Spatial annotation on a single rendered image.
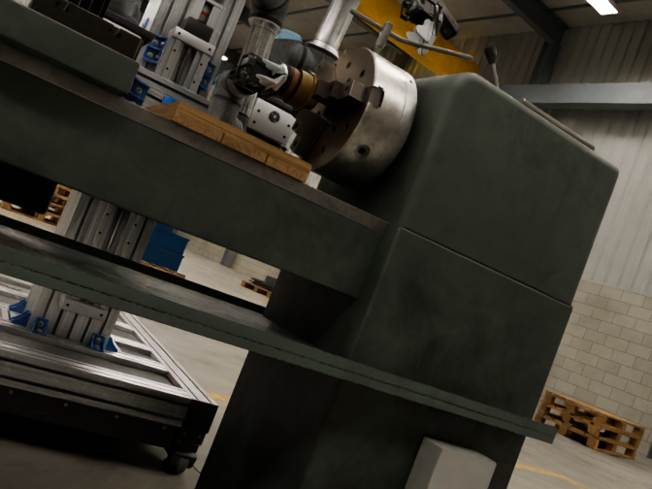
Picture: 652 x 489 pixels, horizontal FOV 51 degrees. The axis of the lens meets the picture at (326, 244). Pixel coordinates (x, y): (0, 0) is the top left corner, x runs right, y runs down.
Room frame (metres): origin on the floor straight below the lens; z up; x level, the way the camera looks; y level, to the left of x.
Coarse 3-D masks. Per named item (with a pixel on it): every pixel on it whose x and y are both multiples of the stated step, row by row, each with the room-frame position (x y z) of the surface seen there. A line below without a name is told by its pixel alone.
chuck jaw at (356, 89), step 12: (324, 84) 1.50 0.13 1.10; (336, 84) 1.48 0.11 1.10; (348, 84) 1.46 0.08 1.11; (360, 84) 1.46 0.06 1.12; (312, 96) 1.51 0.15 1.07; (324, 96) 1.50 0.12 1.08; (336, 96) 1.48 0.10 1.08; (348, 96) 1.45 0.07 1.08; (360, 96) 1.46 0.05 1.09; (372, 96) 1.46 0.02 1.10; (336, 108) 1.53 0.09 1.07; (348, 108) 1.51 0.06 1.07
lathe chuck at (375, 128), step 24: (360, 48) 1.57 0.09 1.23; (360, 72) 1.53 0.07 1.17; (384, 72) 1.49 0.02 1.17; (384, 96) 1.47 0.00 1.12; (336, 120) 1.55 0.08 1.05; (360, 120) 1.45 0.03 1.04; (384, 120) 1.47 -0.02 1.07; (336, 144) 1.51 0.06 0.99; (360, 144) 1.48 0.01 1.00; (384, 144) 1.49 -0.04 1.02; (312, 168) 1.57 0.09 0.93; (336, 168) 1.53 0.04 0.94; (360, 168) 1.53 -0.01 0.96
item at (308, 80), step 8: (288, 72) 1.50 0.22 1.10; (296, 72) 1.50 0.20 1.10; (304, 72) 1.51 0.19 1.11; (288, 80) 1.48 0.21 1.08; (296, 80) 1.49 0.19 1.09; (304, 80) 1.50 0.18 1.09; (312, 80) 1.51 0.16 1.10; (280, 88) 1.54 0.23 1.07; (288, 88) 1.49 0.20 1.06; (296, 88) 1.50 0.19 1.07; (304, 88) 1.50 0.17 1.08; (312, 88) 1.50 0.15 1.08; (280, 96) 1.51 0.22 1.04; (288, 96) 1.51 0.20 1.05; (296, 96) 1.50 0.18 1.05; (304, 96) 1.51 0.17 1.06; (288, 104) 1.53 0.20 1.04; (296, 104) 1.52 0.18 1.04; (304, 104) 1.52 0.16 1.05; (312, 104) 1.53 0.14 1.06
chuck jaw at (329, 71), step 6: (324, 60) 1.63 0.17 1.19; (318, 66) 1.64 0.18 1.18; (324, 66) 1.61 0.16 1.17; (330, 66) 1.63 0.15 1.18; (336, 66) 1.65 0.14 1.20; (312, 72) 1.57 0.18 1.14; (318, 72) 1.59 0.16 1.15; (324, 72) 1.60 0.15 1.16; (330, 72) 1.62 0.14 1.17; (336, 72) 1.63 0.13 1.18; (318, 78) 1.57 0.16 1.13; (324, 78) 1.59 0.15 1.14; (330, 78) 1.60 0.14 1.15; (336, 78) 1.62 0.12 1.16
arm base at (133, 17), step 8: (112, 0) 1.85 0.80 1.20; (120, 0) 1.86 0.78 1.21; (128, 0) 1.87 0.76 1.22; (136, 0) 1.89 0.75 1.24; (112, 8) 1.84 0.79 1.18; (120, 8) 1.85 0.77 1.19; (128, 8) 1.87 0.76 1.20; (136, 8) 1.90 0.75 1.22; (128, 16) 1.87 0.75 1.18; (136, 16) 1.91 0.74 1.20
